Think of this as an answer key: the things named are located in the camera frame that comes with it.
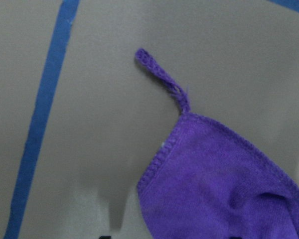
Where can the purple microfibre towel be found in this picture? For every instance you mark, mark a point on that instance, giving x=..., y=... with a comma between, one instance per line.
x=207, y=182

